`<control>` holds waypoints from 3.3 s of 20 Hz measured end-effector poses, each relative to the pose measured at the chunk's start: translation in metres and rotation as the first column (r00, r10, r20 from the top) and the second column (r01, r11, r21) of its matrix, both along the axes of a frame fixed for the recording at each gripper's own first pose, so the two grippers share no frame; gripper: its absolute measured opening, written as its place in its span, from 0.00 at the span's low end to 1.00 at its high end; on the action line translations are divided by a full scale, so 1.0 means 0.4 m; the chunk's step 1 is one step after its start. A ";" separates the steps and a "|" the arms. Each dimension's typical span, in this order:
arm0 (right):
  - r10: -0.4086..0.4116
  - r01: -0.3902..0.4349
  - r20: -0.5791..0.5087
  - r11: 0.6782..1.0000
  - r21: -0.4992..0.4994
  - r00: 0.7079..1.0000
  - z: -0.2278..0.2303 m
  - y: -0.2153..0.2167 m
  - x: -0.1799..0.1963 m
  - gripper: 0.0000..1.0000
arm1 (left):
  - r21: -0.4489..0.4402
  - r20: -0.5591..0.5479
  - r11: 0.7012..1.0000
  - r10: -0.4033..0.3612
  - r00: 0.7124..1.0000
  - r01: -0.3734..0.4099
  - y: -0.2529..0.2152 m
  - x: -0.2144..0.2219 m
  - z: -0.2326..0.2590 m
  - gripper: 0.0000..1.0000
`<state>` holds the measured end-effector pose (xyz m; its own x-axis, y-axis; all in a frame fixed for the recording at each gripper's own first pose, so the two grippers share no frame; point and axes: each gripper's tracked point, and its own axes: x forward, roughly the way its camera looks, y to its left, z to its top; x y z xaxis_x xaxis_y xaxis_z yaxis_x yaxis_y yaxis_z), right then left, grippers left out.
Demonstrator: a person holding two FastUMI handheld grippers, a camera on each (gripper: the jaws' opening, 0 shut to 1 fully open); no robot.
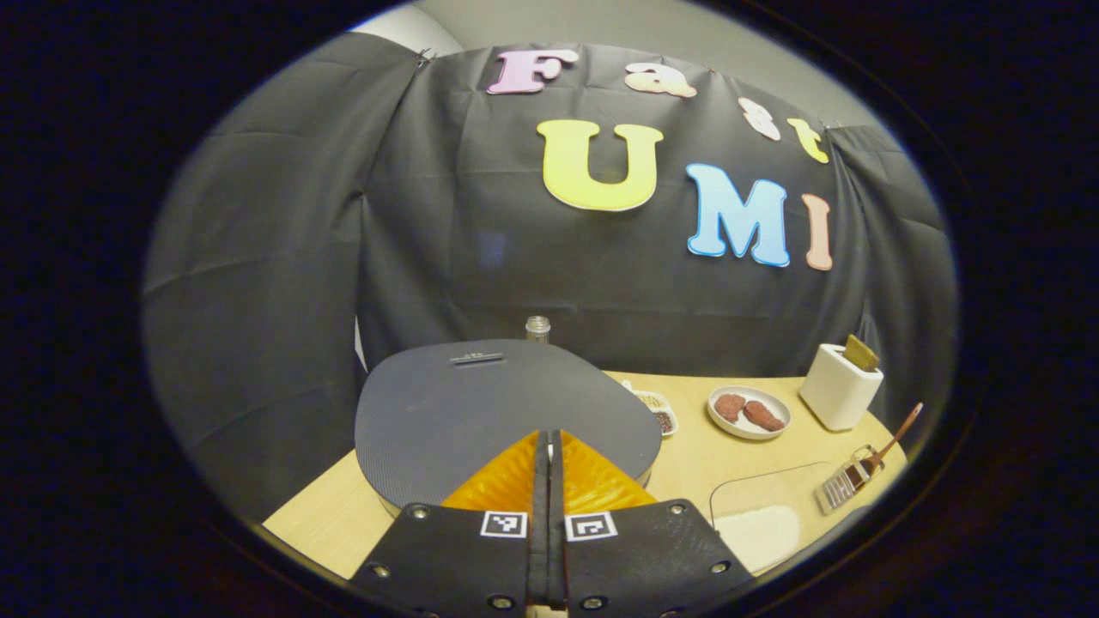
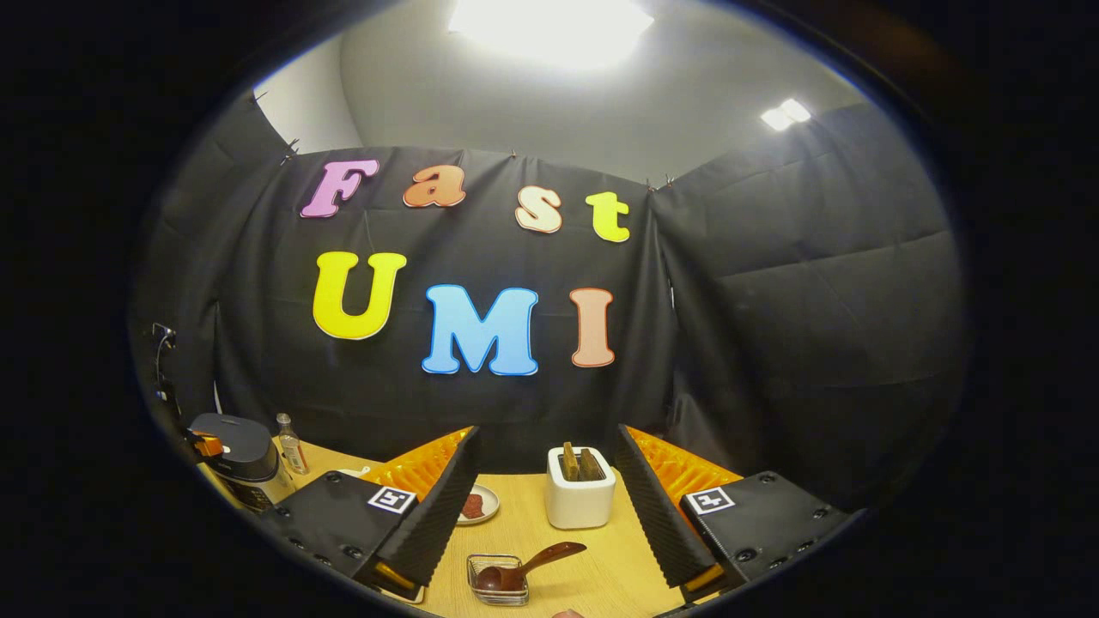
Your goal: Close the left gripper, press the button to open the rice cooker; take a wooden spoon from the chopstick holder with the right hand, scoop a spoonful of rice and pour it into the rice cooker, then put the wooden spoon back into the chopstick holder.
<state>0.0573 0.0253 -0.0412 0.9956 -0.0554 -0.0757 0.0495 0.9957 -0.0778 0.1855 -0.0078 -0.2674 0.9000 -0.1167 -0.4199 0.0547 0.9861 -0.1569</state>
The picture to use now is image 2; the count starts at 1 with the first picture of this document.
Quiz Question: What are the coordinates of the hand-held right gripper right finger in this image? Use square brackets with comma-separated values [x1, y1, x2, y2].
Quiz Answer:
[614, 424, 851, 602]

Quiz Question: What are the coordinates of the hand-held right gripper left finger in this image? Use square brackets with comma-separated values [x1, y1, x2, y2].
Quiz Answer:
[260, 427, 482, 604]

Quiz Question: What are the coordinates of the metal wire basket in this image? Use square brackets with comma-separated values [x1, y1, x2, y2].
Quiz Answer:
[466, 554, 531, 607]

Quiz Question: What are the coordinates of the small clear glass bottle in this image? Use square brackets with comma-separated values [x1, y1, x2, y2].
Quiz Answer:
[276, 413, 310, 476]

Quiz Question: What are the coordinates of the brown wooden spoon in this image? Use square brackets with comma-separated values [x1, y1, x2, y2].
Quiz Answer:
[475, 542, 588, 593]

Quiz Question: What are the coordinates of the round white plate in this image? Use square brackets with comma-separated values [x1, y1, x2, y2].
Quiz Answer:
[458, 484, 501, 525]

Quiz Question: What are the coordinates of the large ceiling light panel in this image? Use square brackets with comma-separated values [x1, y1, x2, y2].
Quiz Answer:
[448, 0, 655, 70]

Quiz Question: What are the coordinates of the small ceiling light panel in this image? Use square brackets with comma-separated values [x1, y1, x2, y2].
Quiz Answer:
[760, 98, 812, 132]

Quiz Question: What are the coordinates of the black backdrop cloth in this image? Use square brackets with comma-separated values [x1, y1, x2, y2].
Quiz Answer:
[129, 90, 971, 516]

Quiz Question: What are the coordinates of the dark grey rice cooker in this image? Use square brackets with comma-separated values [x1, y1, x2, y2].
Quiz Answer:
[189, 413, 297, 514]

